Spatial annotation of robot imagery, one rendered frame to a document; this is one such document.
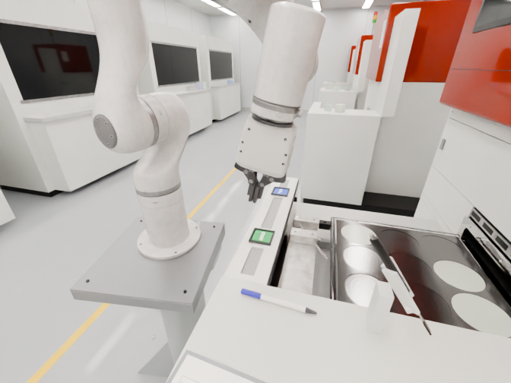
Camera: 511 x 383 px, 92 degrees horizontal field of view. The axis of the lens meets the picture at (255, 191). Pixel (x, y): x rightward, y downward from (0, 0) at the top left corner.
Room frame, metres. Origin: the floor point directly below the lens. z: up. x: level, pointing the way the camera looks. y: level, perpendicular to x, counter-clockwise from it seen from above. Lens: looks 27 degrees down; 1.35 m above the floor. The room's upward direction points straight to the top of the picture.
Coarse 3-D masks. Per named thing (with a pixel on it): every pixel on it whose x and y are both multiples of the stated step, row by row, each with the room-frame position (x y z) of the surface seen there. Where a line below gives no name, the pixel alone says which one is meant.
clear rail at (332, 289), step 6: (330, 228) 0.63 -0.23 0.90; (330, 234) 0.60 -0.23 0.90; (330, 246) 0.54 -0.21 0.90; (330, 252) 0.52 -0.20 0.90; (330, 258) 0.49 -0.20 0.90; (330, 264) 0.47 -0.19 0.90; (330, 270) 0.45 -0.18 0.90; (330, 276) 0.43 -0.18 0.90; (330, 282) 0.41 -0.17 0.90; (330, 288) 0.40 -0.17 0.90; (330, 294) 0.38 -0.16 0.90
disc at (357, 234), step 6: (342, 228) 0.63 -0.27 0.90; (348, 228) 0.63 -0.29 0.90; (354, 228) 0.63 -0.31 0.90; (360, 228) 0.63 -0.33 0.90; (366, 228) 0.63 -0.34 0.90; (342, 234) 0.60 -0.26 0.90; (348, 234) 0.60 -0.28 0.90; (354, 234) 0.60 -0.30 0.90; (360, 234) 0.60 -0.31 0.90; (366, 234) 0.60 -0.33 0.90; (354, 240) 0.57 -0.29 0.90; (360, 240) 0.57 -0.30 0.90; (366, 240) 0.57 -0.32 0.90
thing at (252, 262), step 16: (272, 208) 0.65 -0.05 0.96; (288, 208) 0.65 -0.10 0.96; (256, 224) 0.56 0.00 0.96; (272, 224) 0.57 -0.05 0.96; (272, 240) 0.49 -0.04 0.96; (240, 256) 0.43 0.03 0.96; (256, 256) 0.44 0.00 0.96; (272, 256) 0.43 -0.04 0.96; (240, 272) 0.39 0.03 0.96; (256, 272) 0.39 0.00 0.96
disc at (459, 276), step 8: (440, 264) 0.47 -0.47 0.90; (448, 264) 0.47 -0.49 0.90; (456, 264) 0.47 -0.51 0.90; (440, 272) 0.45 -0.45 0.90; (448, 272) 0.45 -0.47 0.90; (456, 272) 0.45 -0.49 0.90; (464, 272) 0.45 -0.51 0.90; (472, 272) 0.45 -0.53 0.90; (448, 280) 0.42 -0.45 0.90; (456, 280) 0.42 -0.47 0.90; (464, 280) 0.42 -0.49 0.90; (472, 280) 0.42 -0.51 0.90; (480, 280) 0.42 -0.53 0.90; (464, 288) 0.40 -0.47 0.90; (472, 288) 0.40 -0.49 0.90; (480, 288) 0.40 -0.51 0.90
